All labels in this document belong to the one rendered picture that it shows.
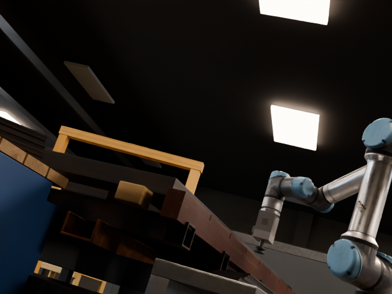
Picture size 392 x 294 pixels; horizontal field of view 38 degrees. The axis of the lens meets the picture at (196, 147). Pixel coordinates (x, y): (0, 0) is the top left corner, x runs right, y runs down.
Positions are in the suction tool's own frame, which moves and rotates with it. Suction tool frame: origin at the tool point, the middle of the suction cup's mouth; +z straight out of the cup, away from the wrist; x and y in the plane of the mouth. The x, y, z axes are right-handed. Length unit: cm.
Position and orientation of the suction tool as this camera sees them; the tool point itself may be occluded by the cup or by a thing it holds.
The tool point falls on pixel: (259, 252)
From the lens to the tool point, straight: 214.4
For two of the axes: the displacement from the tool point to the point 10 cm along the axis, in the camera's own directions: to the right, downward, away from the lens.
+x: 9.1, 1.8, -3.8
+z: -3.0, 9.1, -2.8
